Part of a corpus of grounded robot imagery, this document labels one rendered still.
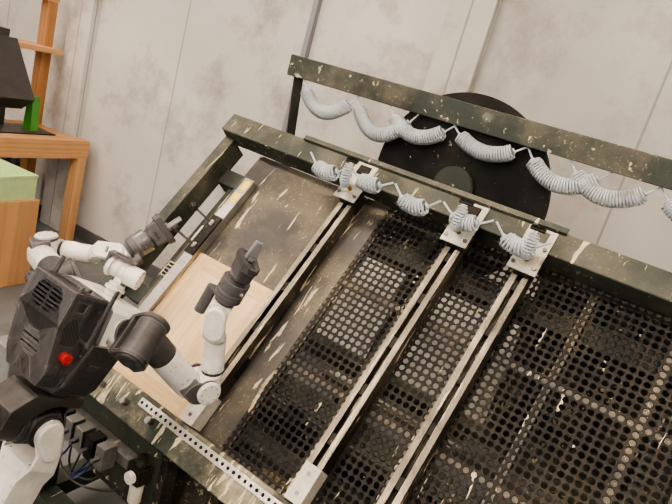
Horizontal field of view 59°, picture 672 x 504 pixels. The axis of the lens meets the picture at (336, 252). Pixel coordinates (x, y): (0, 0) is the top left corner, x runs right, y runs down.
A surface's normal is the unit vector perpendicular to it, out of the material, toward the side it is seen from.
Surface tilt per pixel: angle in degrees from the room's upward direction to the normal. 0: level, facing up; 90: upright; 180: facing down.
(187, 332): 51
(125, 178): 90
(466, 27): 90
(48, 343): 82
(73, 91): 90
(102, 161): 90
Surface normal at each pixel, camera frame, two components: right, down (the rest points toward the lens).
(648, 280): -0.26, -0.52
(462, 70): -0.49, 0.11
